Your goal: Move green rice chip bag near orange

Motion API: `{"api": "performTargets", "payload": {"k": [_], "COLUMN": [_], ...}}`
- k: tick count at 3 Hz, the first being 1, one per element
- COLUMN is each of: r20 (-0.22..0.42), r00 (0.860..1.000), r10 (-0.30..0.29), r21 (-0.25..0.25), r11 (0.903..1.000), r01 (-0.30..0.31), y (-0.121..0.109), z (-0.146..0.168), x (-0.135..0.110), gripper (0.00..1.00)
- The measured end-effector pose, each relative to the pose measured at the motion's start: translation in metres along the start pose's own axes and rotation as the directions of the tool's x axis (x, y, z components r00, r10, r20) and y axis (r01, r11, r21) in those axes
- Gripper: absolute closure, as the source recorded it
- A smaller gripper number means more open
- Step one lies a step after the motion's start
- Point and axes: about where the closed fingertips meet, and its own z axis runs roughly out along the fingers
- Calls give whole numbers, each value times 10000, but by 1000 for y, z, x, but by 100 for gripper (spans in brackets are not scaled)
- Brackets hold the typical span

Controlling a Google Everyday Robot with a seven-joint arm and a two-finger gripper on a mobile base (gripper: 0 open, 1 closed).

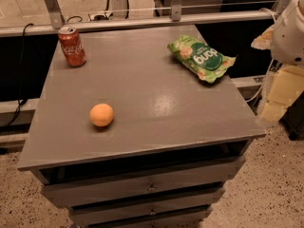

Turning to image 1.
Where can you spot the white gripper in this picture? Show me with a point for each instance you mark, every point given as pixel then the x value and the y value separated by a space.
pixel 289 37

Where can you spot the green rice chip bag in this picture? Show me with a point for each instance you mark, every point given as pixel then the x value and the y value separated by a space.
pixel 206 62

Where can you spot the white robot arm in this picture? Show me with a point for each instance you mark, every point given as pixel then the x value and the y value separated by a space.
pixel 285 39

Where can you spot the top grey drawer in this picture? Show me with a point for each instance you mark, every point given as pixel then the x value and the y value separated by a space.
pixel 174 177

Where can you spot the grey drawer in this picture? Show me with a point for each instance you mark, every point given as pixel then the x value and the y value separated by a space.
pixel 174 177
pixel 156 221
pixel 146 205

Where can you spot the grey drawer cabinet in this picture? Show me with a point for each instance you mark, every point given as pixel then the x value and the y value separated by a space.
pixel 163 114

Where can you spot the bottom grey drawer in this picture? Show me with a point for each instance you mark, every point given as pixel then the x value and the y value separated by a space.
pixel 156 221

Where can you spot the orange fruit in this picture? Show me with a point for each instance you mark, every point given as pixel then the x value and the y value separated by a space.
pixel 101 115

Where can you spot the red coca-cola can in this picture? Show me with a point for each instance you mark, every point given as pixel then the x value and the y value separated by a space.
pixel 71 45

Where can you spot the grey metal railing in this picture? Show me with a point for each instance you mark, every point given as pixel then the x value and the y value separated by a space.
pixel 38 17

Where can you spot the middle grey drawer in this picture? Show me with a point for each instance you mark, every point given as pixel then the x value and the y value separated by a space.
pixel 146 205

